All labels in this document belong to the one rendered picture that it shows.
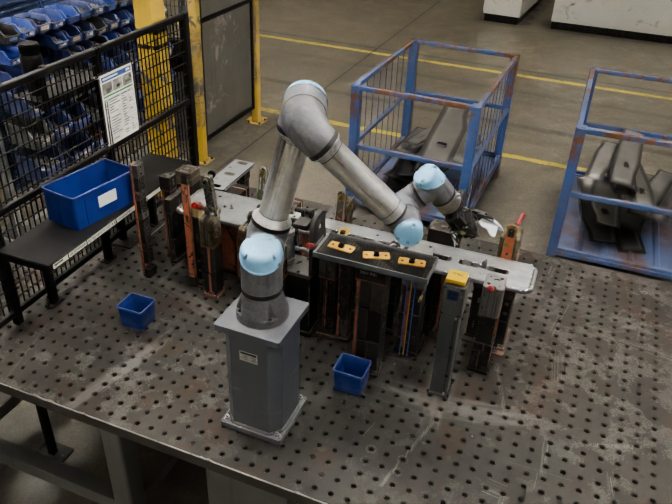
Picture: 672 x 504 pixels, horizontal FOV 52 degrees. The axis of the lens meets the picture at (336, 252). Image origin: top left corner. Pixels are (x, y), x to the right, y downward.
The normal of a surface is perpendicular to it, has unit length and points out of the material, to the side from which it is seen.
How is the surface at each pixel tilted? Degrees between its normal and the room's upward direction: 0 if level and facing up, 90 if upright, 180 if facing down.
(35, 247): 0
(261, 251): 8
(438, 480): 0
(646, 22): 90
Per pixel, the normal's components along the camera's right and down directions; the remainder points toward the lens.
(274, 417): 0.36, 0.50
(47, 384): 0.04, -0.84
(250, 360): -0.38, 0.48
